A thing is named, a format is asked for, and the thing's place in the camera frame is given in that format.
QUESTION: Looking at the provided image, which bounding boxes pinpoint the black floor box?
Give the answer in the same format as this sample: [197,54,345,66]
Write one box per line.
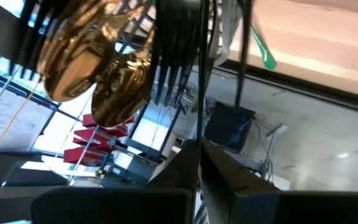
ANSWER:
[203,101,257,154]

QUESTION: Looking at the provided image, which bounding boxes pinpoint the white power strip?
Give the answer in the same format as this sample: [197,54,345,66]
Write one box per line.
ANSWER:
[265,123,290,138]

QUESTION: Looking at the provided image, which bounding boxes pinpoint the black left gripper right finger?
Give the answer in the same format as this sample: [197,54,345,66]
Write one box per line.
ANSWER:
[200,139,358,224]

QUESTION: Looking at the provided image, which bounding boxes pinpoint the yellow hanging cable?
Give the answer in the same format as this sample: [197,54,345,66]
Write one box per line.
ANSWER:
[0,79,42,170]

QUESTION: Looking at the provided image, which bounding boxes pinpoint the red storage bin rack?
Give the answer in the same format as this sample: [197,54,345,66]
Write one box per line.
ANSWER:
[62,113,135,166]

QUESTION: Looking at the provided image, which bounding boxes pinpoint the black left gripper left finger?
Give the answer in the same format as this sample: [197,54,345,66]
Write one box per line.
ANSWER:
[30,139,200,224]

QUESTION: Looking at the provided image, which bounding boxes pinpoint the black utensil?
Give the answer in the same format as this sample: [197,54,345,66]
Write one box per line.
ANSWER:
[195,0,210,147]

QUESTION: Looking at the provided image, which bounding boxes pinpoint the gold spoon green handle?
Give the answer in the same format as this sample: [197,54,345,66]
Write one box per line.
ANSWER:
[90,29,155,128]
[37,0,127,103]
[249,24,277,71]

